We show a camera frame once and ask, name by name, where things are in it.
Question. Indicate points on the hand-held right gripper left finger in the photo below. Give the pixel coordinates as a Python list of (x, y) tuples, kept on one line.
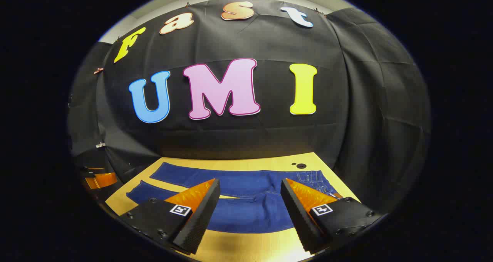
[(200, 219)]

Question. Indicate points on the blue denim jeans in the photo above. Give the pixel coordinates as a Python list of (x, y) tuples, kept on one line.
[(246, 185)]

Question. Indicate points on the black table grommet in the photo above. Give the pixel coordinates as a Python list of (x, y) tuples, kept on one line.
[(301, 165)]

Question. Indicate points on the black backdrop cloth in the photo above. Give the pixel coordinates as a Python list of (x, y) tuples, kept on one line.
[(269, 138)]

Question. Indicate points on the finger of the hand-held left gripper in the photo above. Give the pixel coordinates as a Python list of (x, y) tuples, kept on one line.
[(102, 180), (89, 172)]

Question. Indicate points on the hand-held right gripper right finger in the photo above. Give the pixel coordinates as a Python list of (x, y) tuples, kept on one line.
[(298, 219)]

